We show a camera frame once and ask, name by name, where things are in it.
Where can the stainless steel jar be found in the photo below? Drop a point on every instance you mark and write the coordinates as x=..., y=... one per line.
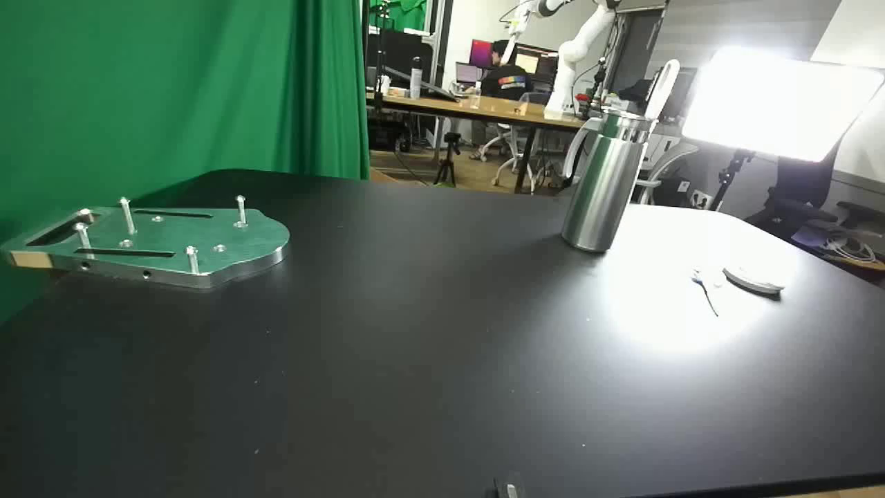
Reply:
x=604, y=162

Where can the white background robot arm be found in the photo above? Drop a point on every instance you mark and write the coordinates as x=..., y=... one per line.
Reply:
x=571, y=53

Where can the small black tripod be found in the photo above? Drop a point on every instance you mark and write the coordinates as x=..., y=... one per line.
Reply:
x=445, y=171

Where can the wooden background desk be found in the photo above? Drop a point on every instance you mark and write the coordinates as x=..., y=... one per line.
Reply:
x=485, y=108

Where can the seated person in black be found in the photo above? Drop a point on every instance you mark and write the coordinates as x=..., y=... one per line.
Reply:
x=508, y=81

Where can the green screen curtain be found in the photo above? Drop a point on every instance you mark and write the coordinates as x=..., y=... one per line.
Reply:
x=120, y=97

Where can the bright softbox light panel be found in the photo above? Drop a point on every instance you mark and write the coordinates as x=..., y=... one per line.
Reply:
x=774, y=107

